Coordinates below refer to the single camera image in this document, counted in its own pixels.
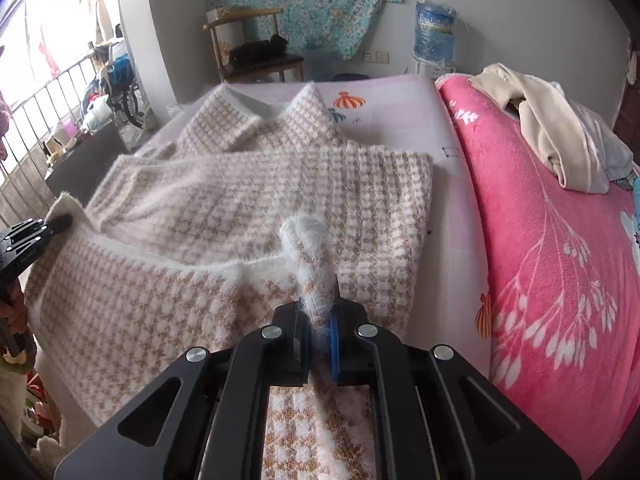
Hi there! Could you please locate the blue water bottle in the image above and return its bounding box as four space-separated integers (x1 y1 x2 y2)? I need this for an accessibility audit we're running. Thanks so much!
414 0 458 64

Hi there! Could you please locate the dark brown door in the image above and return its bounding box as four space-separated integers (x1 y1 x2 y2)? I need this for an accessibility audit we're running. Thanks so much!
612 35 640 161

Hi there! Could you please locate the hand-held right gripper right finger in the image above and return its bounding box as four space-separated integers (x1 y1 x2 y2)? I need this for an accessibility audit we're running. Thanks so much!
327 300 583 480

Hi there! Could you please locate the pale grey garment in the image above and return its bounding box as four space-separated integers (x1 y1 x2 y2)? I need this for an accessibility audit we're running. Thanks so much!
575 100 637 184

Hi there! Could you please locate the dark grey cabinet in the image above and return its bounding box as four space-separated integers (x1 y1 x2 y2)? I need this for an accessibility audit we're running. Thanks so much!
45 122 132 196

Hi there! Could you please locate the wooden chair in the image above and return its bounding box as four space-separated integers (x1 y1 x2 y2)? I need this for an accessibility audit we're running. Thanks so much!
204 7 306 85

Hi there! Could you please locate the cream garment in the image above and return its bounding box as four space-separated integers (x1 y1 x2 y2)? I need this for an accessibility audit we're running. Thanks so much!
467 62 608 194

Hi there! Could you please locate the person's left hand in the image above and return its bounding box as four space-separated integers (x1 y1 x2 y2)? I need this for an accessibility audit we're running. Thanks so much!
0 280 28 343

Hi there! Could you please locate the teal floral wall cloth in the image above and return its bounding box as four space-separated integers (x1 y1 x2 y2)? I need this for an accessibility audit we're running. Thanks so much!
207 0 403 61

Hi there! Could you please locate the black bag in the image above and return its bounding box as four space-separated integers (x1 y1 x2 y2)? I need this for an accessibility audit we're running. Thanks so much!
227 35 290 67

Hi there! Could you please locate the white water dispenser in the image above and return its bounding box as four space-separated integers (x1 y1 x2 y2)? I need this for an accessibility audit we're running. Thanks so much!
409 55 457 79

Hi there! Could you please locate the metal balcony railing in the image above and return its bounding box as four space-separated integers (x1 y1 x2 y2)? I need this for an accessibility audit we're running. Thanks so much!
0 57 101 226

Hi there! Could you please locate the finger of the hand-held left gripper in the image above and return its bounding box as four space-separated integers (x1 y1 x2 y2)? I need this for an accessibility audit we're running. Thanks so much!
42 214 74 234

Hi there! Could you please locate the wheelchair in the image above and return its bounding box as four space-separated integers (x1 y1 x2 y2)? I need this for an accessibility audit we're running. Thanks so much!
82 52 147 129

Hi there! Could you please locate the pink floral fleece blanket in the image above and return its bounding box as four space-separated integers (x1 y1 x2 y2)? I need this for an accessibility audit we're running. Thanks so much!
434 74 640 480

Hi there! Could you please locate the beige houndstooth fuzzy coat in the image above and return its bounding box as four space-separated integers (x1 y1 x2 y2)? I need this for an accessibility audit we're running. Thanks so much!
24 82 435 480

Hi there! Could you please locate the clear plastic bag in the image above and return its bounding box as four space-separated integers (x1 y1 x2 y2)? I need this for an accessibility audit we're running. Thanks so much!
115 105 168 153

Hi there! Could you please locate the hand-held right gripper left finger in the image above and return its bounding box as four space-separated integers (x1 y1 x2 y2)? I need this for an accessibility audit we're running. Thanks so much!
54 302 313 480

